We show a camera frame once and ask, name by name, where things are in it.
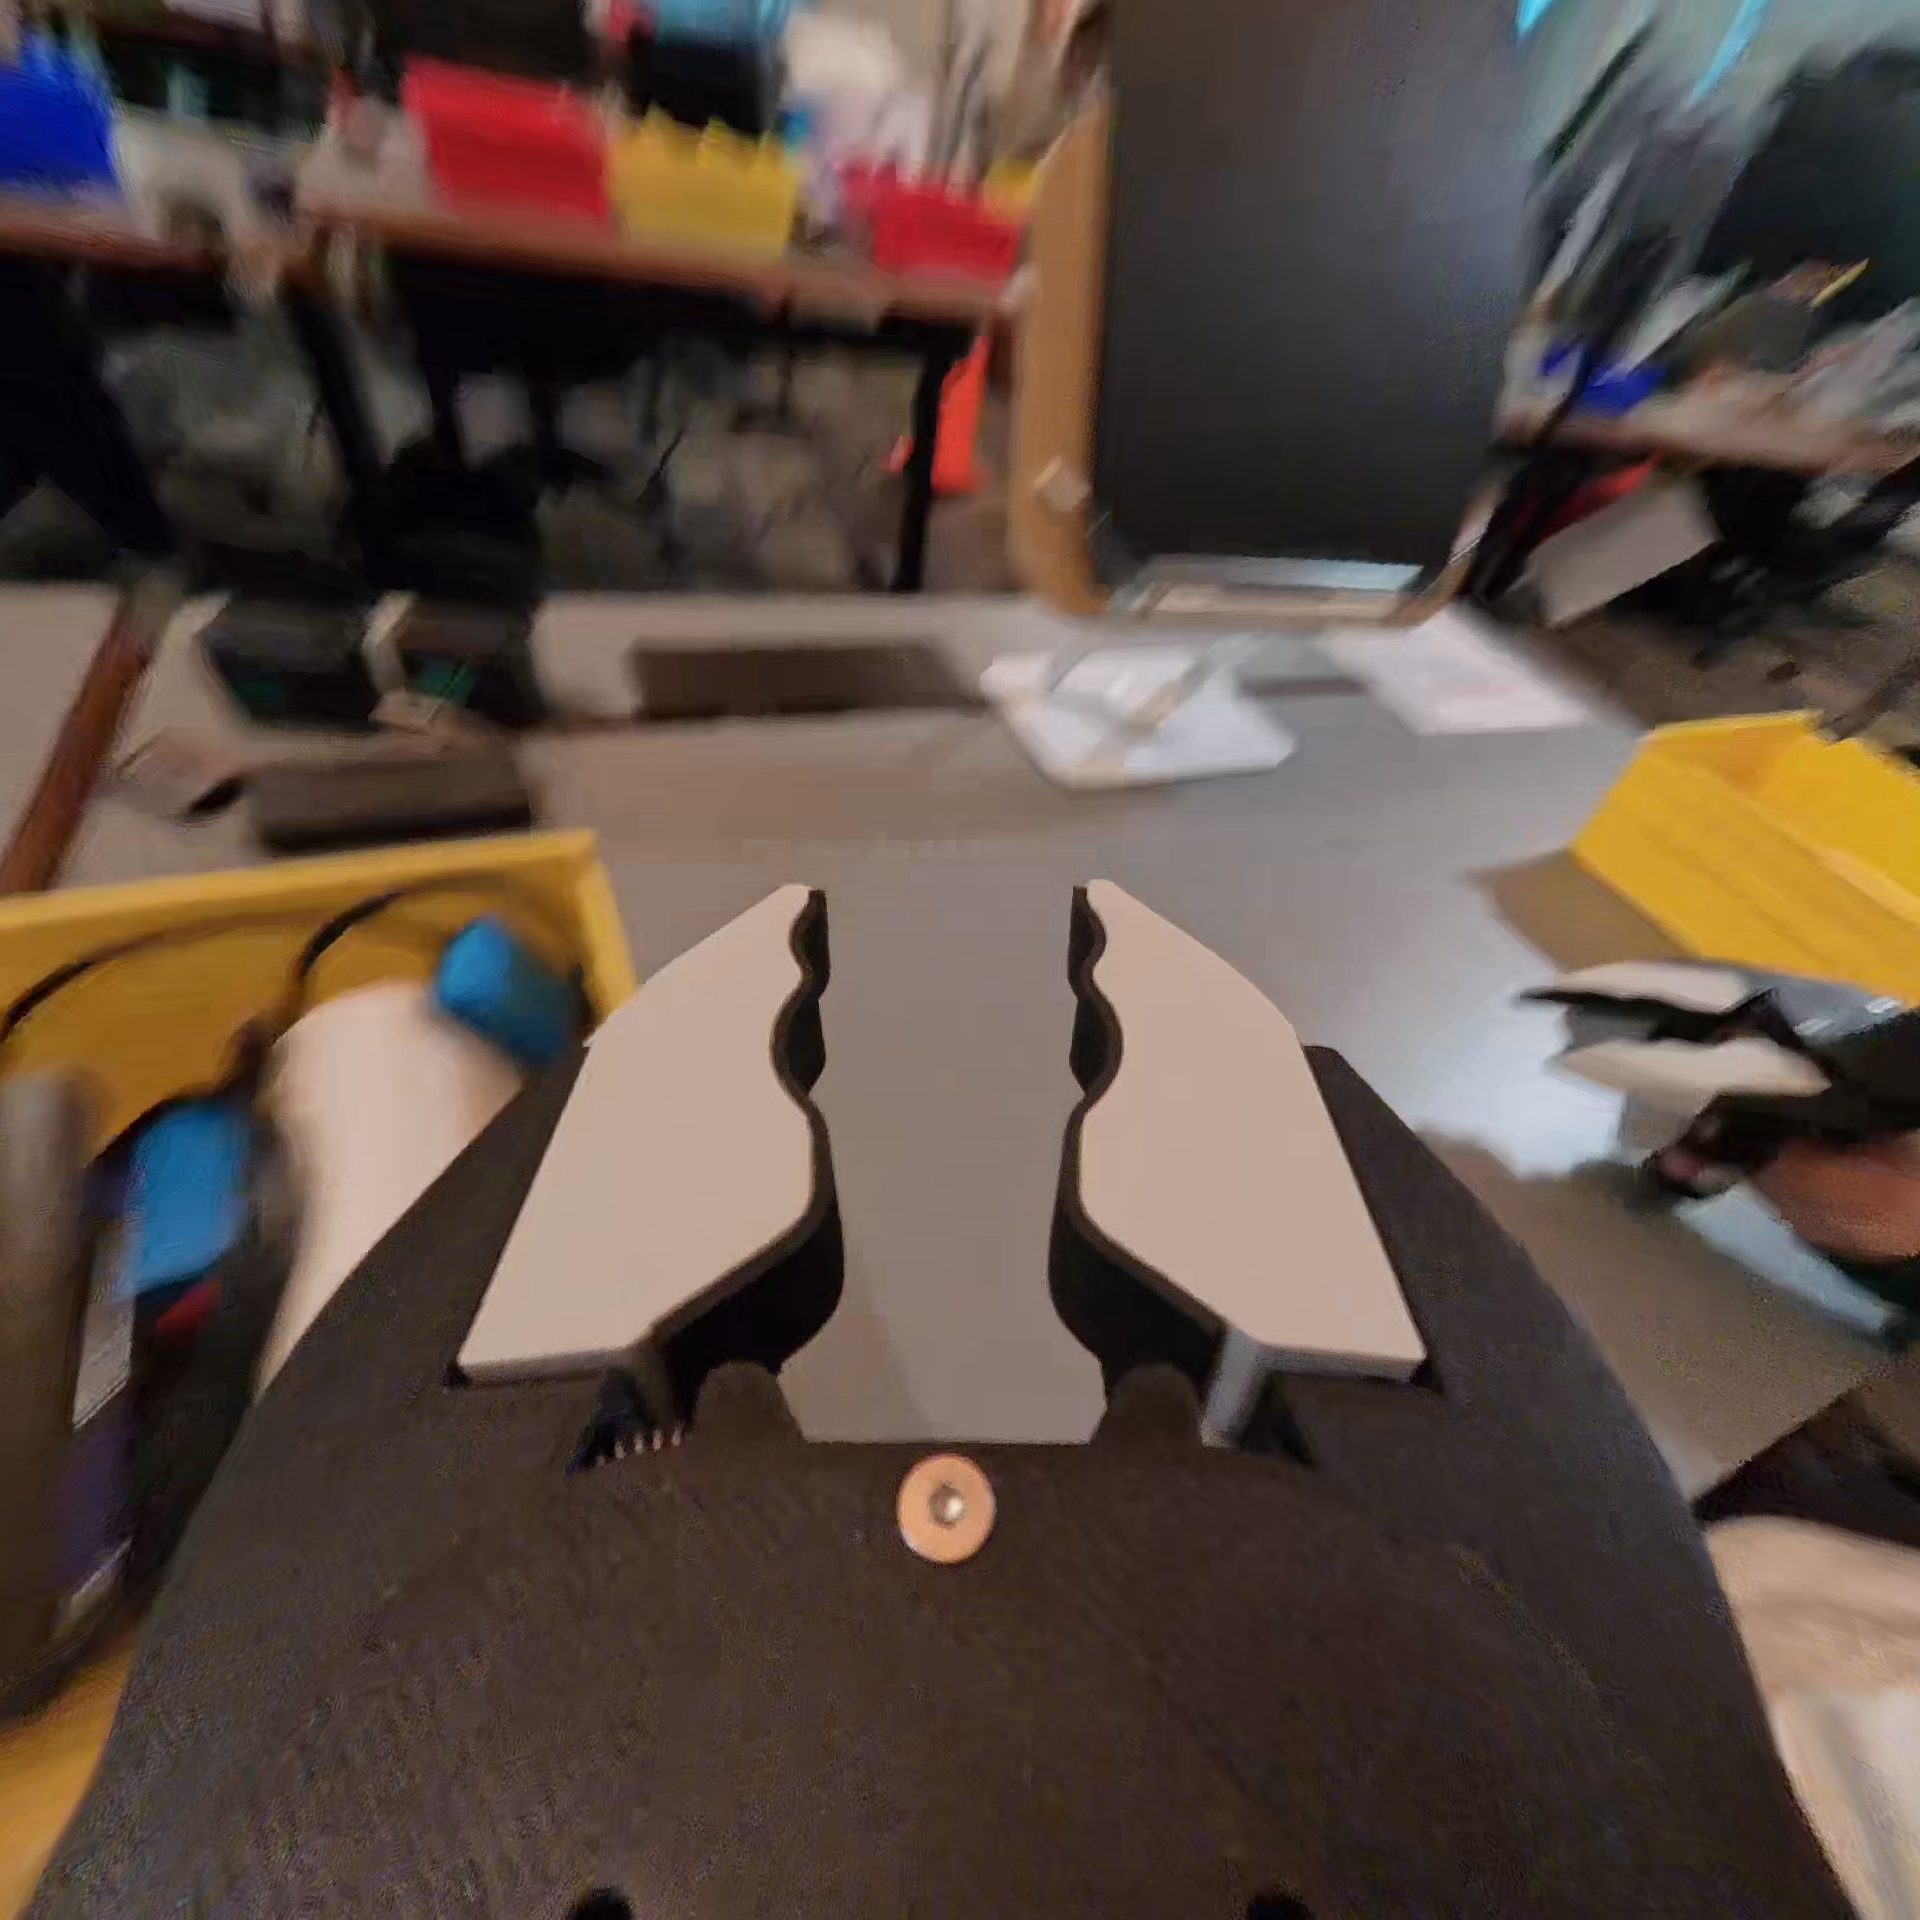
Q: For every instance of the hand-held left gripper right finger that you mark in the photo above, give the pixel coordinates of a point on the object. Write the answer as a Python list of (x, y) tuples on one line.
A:
[(1244, 1185)]

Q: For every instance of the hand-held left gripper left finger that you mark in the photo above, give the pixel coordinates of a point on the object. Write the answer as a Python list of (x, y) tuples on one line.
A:
[(661, 1185)]

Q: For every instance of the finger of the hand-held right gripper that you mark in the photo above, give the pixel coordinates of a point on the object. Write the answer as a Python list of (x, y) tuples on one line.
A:
[(1652, 989), (1694, 1068)]

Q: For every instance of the orange object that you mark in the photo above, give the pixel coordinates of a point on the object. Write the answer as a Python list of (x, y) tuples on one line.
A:
[(949, 422)]

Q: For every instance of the person's right hand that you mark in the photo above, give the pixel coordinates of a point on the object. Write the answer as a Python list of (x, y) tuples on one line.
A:
[(1853, 1201)]

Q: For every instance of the empty yellow plastic bin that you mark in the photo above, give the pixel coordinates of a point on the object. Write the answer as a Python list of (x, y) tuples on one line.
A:
[(1756, 857)]

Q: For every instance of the white paper roll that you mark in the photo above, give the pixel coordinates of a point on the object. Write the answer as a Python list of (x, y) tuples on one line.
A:
[(375, 1126)]

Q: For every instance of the laminated paper sheet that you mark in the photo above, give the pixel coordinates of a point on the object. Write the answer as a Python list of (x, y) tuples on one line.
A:
[(1447, 675)]

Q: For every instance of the grey tilted panel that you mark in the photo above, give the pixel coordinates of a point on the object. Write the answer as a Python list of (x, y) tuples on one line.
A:
[(1629, 547)]

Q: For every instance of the yellow bin with items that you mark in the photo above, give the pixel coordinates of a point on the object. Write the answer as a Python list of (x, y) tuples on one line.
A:
[(300, 885)]

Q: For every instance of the blue packet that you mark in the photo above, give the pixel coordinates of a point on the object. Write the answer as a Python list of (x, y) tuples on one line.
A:
[(189, 1201)]

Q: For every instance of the silver screen stand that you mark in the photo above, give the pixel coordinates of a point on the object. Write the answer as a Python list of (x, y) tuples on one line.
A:
[(1141, 721)]

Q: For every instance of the dark desk pad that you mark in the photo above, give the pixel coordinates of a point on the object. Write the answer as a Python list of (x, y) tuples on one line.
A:
[(797, 675)]

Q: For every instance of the black electronic devices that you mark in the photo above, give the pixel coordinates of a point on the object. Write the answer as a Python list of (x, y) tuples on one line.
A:
[(375, 706)]

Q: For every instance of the long wooden desk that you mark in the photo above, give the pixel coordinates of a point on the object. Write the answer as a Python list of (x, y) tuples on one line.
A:
[(1724, 422)]

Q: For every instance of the grey cylinder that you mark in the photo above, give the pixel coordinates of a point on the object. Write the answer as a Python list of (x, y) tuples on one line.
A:
[(44, 1319)]

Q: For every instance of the wide black screen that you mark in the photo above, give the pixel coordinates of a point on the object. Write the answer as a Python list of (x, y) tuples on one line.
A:
[(1306, 301)]

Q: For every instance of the wooden board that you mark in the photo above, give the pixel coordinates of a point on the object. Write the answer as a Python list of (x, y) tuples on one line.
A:
[(1059, 375)]

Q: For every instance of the wooden workbench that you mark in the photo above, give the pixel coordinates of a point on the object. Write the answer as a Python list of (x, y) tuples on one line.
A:
[(600, 263)]

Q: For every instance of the yellow divided storage bin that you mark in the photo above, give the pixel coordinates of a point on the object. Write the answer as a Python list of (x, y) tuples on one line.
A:
[(704, 188)]

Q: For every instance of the small red storage bin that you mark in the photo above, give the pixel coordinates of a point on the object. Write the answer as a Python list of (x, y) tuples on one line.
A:
[(939, 225)]

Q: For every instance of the large red storage bin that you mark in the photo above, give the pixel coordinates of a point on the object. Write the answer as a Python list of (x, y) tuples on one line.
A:
[(503, 143)]

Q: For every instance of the dark blue storage bin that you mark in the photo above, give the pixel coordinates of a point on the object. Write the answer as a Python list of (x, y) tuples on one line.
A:
[(53, 119)]

